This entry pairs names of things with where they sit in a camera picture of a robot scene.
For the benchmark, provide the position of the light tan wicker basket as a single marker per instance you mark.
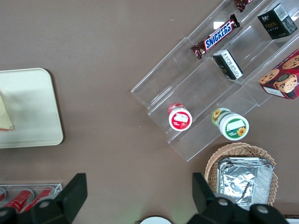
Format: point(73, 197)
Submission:
point(233, 149)

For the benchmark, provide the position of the small black carton box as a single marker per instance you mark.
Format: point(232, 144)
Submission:
point(276, 22)
point(227, 65)

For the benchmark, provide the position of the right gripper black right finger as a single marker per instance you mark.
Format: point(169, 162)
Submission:
point(210, 207)

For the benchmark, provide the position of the clear acrylic bottle rack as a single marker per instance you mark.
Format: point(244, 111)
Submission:
point(56, 186)

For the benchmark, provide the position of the green sunflower lid cup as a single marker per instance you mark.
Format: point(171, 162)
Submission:
point(233, 126)

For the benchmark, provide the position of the red cola bottle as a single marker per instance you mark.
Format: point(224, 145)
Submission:
point(21, 197)
point(44, 193)
point(2, 196)

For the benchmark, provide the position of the white rectangular snack tray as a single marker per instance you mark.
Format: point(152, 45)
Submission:
point(293, 215)

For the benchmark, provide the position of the red strawberry lid cup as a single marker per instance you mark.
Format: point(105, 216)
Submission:
point(180, 119)

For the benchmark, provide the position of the beige plastic serving tray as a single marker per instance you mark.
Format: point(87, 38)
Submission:
point(35, 105)

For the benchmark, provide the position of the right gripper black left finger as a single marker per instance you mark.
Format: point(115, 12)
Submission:
point(67, 200)

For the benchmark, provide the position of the aluminium foil container stack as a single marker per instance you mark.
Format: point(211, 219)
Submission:
point(245, 184)

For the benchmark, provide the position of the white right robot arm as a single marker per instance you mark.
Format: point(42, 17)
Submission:
point(155, 221)

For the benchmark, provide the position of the clear acrylic stepped display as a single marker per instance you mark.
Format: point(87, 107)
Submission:
point(187, 77)

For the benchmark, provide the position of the Snickers chocolate bar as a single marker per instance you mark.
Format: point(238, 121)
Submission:
point(243, 4)
point(217, 37)

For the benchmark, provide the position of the triangular sandwich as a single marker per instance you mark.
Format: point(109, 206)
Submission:
point(4, 116)

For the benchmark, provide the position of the red chocolate cookie box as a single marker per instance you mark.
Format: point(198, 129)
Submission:
point(285, 77)

